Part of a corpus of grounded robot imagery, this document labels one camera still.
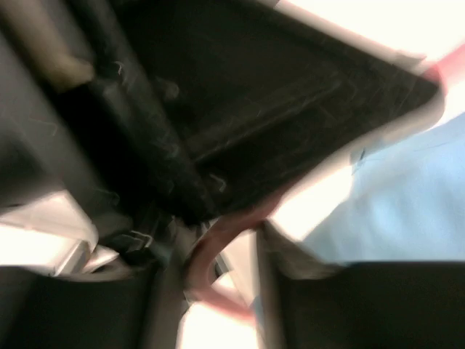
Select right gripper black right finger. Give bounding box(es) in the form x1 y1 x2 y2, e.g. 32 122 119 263
256 221 464 348

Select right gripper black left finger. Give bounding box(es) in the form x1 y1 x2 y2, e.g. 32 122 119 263
1 262 161 348

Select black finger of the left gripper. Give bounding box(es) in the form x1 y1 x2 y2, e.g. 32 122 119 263
137 1 442 222

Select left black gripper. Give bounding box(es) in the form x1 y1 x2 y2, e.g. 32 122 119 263
0 0 226 262

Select light blue trousers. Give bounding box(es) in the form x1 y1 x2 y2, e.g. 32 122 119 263
250 112 465 349

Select pink clothes hanger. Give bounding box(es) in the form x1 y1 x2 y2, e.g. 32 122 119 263
183 47 465 321

